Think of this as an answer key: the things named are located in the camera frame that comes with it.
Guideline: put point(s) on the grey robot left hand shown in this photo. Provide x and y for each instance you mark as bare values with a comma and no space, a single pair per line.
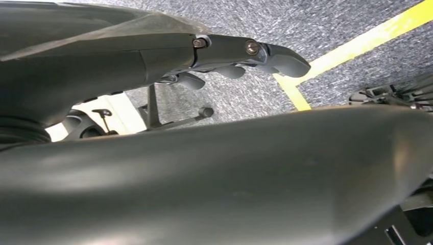
203,186

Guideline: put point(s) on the black caster wheel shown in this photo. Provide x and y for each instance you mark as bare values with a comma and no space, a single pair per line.
77,126

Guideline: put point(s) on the black robot leg part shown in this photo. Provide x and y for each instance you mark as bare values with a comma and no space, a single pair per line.
406,223

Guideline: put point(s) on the yellow floor tape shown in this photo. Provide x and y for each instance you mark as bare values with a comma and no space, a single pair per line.
365,40

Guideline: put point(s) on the black ribbed machine part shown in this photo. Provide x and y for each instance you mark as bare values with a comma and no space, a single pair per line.
406,94

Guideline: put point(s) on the black metal frame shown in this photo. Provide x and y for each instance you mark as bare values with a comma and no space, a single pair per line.
152,108

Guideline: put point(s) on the white desk frame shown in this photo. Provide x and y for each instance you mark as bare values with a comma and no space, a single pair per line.
125,115

